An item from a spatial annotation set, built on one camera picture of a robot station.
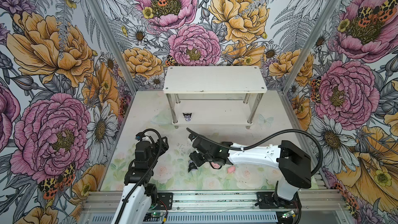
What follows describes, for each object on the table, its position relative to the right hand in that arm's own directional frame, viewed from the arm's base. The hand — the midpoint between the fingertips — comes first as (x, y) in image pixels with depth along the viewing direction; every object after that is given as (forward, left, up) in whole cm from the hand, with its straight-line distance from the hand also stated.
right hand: (195, 160), depth 80 cm
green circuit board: (-21, +18, -7) cm, 29 cm away
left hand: (+7, +17, +3) cm, 19 cm away
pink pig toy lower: (-4, -18, -5) cm, 19 cm away
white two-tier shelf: (+51, -13, -6) cm, 53 cm away
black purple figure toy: (-1, +2, -5) cm, 5 cm away
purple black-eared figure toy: (+24, +5, +5) cm, 25 cm away
